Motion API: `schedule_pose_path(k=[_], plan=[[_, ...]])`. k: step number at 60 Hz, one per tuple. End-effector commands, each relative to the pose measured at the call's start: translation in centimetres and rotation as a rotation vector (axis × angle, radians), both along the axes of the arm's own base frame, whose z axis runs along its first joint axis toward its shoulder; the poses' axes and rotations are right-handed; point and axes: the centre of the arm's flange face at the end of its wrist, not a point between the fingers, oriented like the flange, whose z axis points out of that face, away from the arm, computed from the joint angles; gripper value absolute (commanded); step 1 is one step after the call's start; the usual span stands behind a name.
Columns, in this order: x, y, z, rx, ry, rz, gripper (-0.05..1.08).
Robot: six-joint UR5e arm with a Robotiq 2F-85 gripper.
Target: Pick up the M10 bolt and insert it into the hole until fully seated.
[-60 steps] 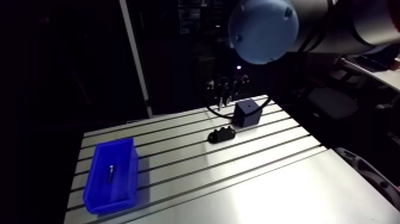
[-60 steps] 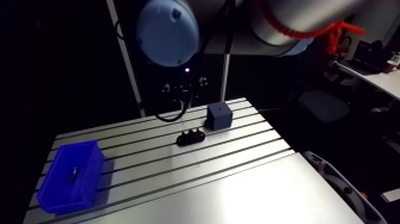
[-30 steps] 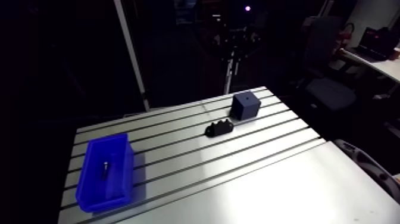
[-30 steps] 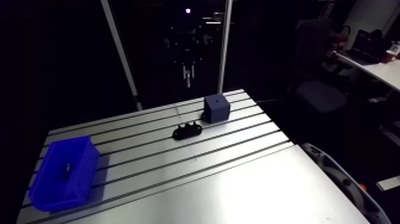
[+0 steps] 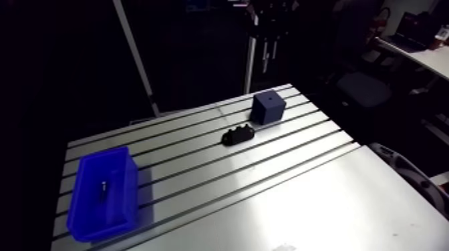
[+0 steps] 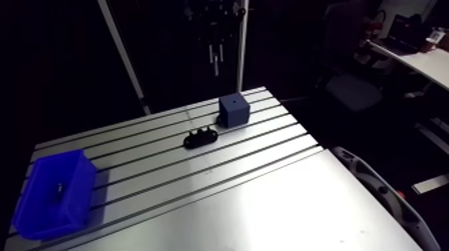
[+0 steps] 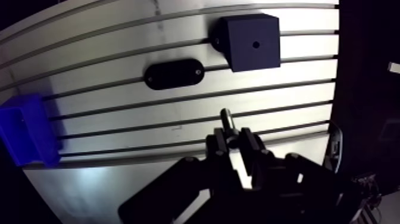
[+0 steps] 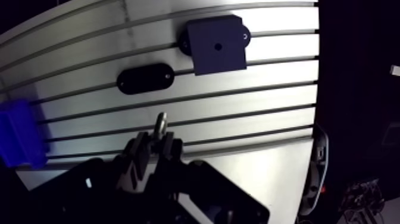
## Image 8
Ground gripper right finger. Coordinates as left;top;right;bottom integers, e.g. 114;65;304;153
142;131;270;224

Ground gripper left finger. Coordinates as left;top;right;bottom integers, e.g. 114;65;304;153
26;131;150;224

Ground steel bolt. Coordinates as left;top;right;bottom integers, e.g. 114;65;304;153
152;112;168;141

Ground blue bin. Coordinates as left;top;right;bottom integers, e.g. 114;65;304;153
0;98;51;170

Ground black oval holder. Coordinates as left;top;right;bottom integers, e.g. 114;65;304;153
116;63;176;95

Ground dark blue-grey block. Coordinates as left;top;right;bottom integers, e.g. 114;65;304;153
177;14;252;76

